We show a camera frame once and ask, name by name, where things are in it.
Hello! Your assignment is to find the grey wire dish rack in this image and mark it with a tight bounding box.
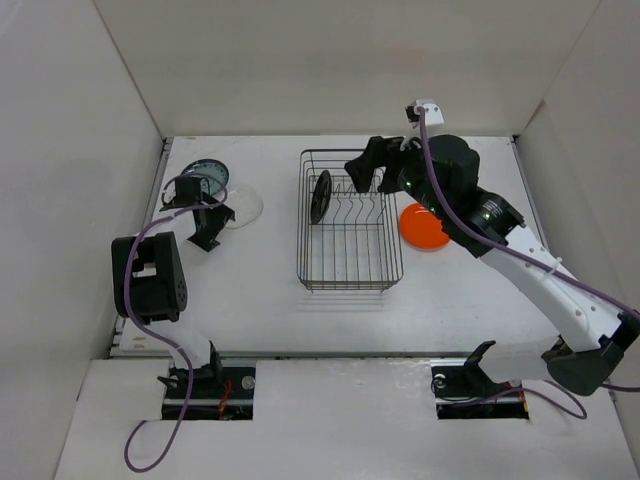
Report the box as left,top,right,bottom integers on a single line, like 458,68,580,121
296,149,404,292

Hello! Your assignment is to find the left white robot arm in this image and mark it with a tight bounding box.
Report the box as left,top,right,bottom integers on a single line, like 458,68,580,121
110,173,235,397

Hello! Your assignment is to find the orange plate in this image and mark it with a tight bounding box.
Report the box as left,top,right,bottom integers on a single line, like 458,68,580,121
399,203,450,251

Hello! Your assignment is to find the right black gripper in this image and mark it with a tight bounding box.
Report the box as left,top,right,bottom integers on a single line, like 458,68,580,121
344,129,449,221

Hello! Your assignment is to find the clear glass plate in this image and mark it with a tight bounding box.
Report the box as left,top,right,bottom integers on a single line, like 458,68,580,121
225,184,264,230

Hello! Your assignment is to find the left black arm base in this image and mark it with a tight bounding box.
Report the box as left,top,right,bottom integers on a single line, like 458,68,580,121
158,361,256,421

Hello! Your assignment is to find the black plate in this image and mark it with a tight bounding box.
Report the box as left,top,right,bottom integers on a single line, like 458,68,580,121
310,170,332,225

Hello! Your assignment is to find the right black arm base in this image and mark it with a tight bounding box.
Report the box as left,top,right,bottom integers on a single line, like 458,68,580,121
430,341,529,420

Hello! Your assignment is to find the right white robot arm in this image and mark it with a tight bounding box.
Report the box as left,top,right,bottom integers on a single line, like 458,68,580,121
344,135,639,396

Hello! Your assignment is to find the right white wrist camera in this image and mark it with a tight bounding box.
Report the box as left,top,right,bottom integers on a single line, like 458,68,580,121
405,99,445,134

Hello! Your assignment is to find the blue patterned plate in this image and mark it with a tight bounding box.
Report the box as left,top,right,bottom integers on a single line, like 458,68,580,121
181,158,230,197

